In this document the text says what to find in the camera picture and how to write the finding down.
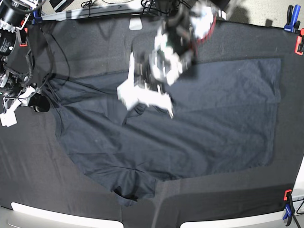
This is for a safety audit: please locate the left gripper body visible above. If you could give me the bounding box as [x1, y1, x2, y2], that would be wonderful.
[131, 51, 171, 94]

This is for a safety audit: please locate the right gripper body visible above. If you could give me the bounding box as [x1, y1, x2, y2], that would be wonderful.
[4, 83, 50, 112]

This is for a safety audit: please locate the dark grey t-shirt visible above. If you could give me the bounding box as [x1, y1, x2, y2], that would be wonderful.
[48, 58, 281, 206]

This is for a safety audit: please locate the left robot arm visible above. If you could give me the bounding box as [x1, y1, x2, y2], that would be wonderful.
[128, 0, 229, 90]

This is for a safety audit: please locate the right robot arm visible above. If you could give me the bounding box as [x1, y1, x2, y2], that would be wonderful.
[0, 0, 50, 114]

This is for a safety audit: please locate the red black clamp far left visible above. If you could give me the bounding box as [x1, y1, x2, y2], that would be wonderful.
[18, 20, 28, 47]

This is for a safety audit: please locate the blue clamp far left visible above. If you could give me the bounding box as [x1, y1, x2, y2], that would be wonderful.
[32, 8, 42, 24]

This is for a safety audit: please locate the blue clamp far right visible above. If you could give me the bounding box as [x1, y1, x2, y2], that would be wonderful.
[284, 4, 301, 33]

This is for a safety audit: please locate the red clamp far right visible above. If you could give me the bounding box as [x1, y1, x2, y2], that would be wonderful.
[294, 28, 304, 56]

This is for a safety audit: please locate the red blue clamp near right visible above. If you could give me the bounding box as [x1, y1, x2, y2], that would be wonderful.
[283, 189, 301, 228]

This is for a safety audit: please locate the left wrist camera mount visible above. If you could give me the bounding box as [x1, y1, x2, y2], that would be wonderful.
[117, 53, 173, 118]

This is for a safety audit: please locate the aluminium rail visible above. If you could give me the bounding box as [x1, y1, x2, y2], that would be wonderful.
[42, 2, 143, 21]

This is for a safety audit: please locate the black cable bundle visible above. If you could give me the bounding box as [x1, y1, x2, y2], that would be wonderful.
[80, 0, 190, 19]

